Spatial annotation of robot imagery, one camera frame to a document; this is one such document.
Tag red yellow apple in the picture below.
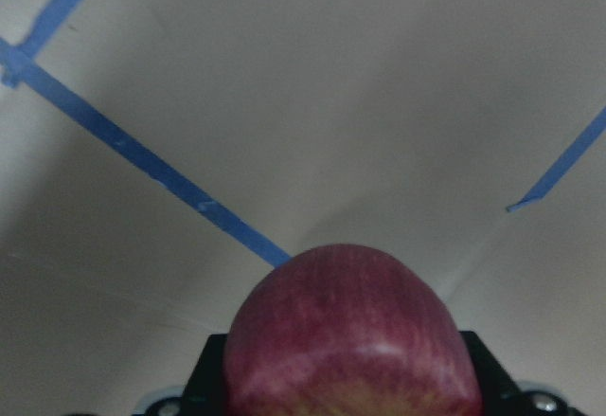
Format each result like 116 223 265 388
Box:
223 244 483 415

